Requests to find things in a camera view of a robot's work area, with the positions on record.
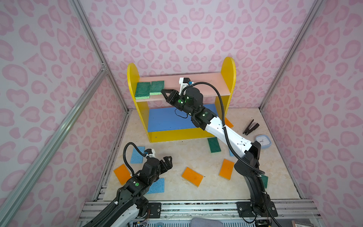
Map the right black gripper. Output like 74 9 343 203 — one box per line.
161 88 197 116

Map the green sponge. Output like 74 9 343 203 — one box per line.
149 81 164 96
208 137 221 153
135 82 151 100

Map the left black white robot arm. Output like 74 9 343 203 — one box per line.
85 156 173 227

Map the green sponge near right arm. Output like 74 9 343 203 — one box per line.
261 175 268 189

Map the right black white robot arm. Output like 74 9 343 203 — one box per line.
161 86 278 220

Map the yellow shelf with coloured boards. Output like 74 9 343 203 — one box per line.
127 57 236 143

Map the orange sponge beside shelf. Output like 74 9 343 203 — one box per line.
225 118 234 128

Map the blue sponge front left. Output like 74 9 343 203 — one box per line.
147 178 165 194

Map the blue sponge far left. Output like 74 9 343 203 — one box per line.
130 146 145 164

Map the orange sponge left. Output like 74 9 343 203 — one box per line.
113 164 131 185

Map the orange sponge right centre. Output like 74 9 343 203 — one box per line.
218 159 234 180

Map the black clip tool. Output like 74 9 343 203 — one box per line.
243 119 260 135

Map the small blue white clock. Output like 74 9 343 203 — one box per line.
255 135 272 149

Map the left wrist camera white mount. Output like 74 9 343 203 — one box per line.
144 148 156 158

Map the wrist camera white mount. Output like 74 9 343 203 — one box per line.
144 148 156 158
179 78 193 92

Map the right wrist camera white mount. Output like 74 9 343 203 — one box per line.
179 78 193 92

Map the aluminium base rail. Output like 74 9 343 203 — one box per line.
76 198 327 227

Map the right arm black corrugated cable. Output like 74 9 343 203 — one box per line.
187 81 266 175

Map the left aluminium frame beam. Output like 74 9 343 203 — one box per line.
1 66 108 227

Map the right aluminium frame post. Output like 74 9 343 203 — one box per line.
259 0 326 112

